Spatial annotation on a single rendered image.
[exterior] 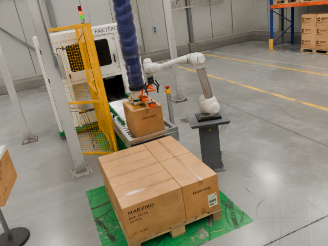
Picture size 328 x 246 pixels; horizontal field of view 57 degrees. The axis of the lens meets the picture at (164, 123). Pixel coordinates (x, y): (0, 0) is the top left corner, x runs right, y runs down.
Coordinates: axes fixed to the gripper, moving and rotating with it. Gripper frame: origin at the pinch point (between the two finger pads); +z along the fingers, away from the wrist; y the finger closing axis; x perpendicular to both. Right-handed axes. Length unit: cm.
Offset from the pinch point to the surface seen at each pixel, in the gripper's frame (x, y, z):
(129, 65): -52, 9, -30
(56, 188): -72, 142, 122
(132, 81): -52, 9, -7
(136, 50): -49, -4, -47
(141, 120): -29, 13, 41
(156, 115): -28.3, -9.1, 39.5
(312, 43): -429, -704, 90
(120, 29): -52, 11, -76
